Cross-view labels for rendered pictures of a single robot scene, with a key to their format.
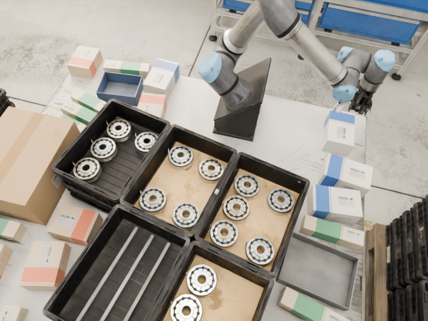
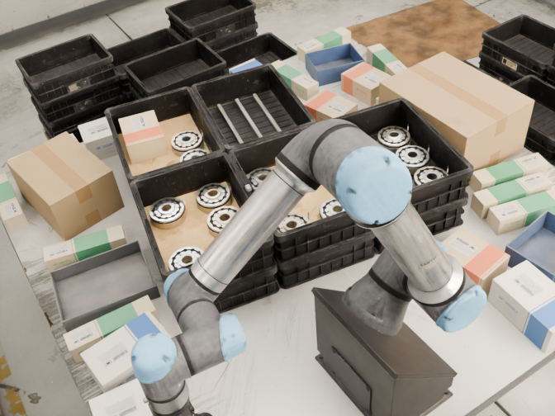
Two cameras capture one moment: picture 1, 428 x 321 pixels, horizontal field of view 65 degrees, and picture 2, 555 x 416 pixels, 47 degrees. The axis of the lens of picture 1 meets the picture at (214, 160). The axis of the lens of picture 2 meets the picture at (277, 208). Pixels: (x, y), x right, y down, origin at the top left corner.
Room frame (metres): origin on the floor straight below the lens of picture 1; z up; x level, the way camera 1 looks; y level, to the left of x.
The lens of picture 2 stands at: (1.61, -0.79, 2.11)
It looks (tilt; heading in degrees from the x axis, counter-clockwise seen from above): 44 degrees down; 141
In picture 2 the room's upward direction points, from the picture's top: 6 degrees counter-clockwise
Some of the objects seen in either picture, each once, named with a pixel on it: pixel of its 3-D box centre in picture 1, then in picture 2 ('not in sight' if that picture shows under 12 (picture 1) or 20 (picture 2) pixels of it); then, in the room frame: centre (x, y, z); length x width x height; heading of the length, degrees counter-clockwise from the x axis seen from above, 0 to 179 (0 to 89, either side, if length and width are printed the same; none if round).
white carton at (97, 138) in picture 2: not in sight; (111, 135); (-0.22, -0.04, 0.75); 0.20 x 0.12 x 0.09; 72
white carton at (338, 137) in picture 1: (338, 132); not in sight; (1.02, -0.59, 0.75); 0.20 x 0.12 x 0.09; 169
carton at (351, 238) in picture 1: (331, 232); (112, 328); (0.51, -0.50, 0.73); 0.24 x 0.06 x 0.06; 77
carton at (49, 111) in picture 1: (66, 124); (509, 175); (0.93, 0.72, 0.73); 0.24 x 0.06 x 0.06; 66
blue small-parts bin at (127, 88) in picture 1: (120, 88); (547, 249); (1.19, 0.51, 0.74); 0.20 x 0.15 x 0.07; 87
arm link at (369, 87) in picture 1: (371, 82); (165, 392); (0.99, -0.59, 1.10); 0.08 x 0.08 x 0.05
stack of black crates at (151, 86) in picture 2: not in sight; (182, 104); (-0.67, 0.54, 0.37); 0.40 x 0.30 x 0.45; 79
